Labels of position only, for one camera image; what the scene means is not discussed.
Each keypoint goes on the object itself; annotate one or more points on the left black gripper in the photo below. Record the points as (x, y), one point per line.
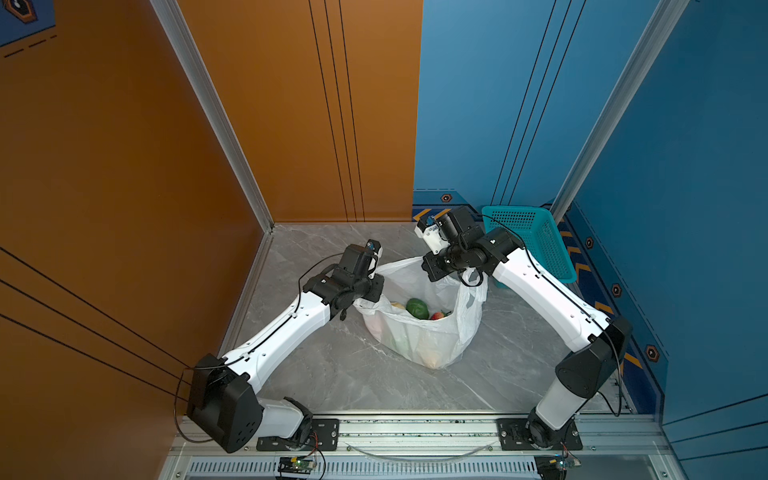
(374, 293)

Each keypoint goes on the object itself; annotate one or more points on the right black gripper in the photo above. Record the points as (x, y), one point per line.
(431, 268)

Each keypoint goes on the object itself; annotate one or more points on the teal plastic basket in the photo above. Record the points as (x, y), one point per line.
(537, 228)

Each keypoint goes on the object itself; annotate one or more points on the white plastic bag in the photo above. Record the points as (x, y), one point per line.
(431, 344)

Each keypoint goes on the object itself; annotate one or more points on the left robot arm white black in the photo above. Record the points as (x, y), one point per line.
(224, 399)

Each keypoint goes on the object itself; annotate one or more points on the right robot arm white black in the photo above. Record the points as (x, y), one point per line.
(597, 344)

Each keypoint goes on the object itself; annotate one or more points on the green avocado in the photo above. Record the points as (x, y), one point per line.
(418, 309)

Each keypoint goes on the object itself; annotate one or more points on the left green circuit board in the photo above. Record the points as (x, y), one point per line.
(296, 468)

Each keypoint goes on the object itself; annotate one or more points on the right circuit board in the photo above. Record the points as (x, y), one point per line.
(556, 467)

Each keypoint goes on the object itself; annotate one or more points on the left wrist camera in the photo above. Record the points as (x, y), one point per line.
(375, 249)

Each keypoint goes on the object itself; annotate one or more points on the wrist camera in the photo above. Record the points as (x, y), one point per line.
(375, 249)
(428, 230)

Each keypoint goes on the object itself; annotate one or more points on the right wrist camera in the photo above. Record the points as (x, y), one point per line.
(428, 230)

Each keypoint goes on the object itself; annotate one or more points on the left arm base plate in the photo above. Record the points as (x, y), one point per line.
(323, 434)

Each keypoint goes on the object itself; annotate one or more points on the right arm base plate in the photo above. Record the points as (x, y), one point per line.
(516, 433)

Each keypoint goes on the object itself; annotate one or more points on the aluminium mounting rail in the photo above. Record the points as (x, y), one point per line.
(433, 445)

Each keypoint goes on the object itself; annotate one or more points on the right aluminium corner post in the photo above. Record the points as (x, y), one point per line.
(661, 24)

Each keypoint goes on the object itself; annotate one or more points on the aluminium corner post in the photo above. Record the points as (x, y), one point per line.
(176, 29)
(661, 24)

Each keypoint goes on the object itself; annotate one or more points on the left aluminium corner post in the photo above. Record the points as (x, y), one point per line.
(176, 29)

